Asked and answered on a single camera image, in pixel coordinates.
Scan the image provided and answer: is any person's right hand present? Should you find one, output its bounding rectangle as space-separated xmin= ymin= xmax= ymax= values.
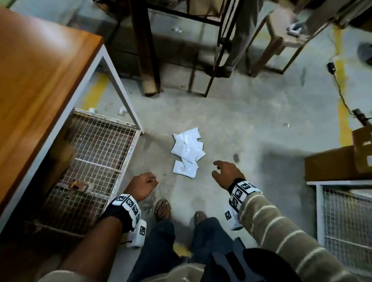
xmin=211 ymin=160 xmax=246 ymax=191

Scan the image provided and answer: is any person's left hand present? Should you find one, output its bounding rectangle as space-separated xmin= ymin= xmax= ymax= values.
xmin=123 ymin=172 xmax=160 ymax=203

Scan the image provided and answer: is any person's right forearm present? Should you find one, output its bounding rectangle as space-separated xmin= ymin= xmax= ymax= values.
xmin=238 ymin=193 xmax=372 ymax=282

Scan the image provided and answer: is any person's left forearm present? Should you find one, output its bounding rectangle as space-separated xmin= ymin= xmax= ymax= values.
xmin=38 ymin=216 xmax=122 ymax=282

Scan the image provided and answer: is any person's right foot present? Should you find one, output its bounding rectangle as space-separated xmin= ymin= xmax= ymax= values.
xmin=193 ymin=210 xmax=208 ymax=227

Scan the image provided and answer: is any person's left leg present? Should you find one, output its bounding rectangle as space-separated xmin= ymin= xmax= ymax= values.
xmin=127 ymin=220 xmax=181 ymax=282

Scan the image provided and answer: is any person's leg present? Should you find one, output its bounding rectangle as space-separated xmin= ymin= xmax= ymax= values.
xmin=189 ymin=217 xmax=236 ymax=263
xmin=127 ymin=220 xmax=181 ymax=282

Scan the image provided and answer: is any person's right leg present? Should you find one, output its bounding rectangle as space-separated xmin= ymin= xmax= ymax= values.
xmin=189 ymin=217 xmax=236 ymax=263

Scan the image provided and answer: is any person's torso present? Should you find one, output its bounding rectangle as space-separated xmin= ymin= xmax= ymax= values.
xmin=148 ymin=263 xmax=205 ymax=282

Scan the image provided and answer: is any right wrist marker band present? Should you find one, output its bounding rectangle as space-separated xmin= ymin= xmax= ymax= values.
xmin=227 ymin=177 xmax=263 ymax=213

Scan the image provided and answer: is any wrist marker band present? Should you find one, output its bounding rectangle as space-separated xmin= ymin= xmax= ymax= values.
xmin=98 ymin=194 xmax=141 ymax=233
xmin=227 ymin=177 xmax=263 ymax=213

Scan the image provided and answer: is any left wrist marker band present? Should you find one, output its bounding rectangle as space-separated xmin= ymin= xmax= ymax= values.
xmin=98 ymin=194 xmax=141 ymax=233

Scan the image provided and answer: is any small orange tool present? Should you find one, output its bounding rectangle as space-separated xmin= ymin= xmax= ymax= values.
xmin=68 ymin=179 xmax=95 ymax=194

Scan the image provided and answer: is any upright folded cardboard box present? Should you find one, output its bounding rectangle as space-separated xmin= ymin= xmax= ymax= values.
xmin=40 ymin=116 xmax=77 ymax=201

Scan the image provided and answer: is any black waist pack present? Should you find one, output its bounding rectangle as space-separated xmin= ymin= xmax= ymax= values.
xmin=203 ymin=237 xmax=303 ymax=282

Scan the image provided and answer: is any plain brown cardboard box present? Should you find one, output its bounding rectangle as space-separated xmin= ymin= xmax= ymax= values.
xmin=304 ymin=145 xmax=356 ymax=182

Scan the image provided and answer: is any brown cardboard tube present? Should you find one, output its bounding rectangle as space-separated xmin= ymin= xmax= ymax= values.
xmin=132 ymin=0 xmax=160 ymax=97

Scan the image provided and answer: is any brown box with white labels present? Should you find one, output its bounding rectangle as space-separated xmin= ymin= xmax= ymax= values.
xmin=352 ymin=125 xmax=372 ymax=175

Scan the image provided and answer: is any beige plastic stool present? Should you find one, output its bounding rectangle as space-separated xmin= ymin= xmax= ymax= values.
xmin=247 ymin=9 xmax=320 ymax=77

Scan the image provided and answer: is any small white device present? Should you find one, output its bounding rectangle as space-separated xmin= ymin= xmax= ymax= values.
xmin=286 ymin=23 xmax=304 ymax=37

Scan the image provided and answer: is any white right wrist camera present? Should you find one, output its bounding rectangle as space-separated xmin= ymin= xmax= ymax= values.
xmin=224 ymin=205 xmax=244 ymax=232

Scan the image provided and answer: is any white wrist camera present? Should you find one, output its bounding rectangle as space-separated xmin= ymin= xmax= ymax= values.
xmin=224 ymin=205 xmax=244 ymax=232
xmin=126 ymin=219 xmax=147 ymax=249

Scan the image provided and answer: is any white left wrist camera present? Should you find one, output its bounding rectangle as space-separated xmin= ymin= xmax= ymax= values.
xmin=126 ymin=219 xmax=147 ymax=249

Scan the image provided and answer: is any black metal frame table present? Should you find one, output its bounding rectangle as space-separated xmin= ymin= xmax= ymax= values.
xmin=93 ymin=0 xmax=242 ymax=98

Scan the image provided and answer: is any black floor cable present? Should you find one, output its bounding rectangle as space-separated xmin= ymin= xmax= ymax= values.
xmin=331 ymin=72 xmax=372 ymax=126

